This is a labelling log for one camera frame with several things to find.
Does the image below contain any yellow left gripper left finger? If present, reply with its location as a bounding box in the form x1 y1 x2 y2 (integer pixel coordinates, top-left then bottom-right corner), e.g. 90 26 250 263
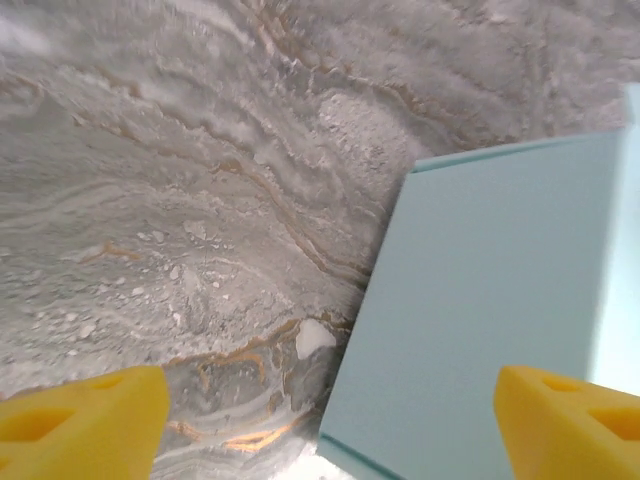
0 365 170 480

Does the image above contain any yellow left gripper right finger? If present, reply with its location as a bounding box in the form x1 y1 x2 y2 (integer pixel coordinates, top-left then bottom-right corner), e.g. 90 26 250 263
493 365 640 480

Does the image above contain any light blue paper box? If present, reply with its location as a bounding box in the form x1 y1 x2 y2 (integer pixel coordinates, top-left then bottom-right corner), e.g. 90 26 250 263
318 82 640 480

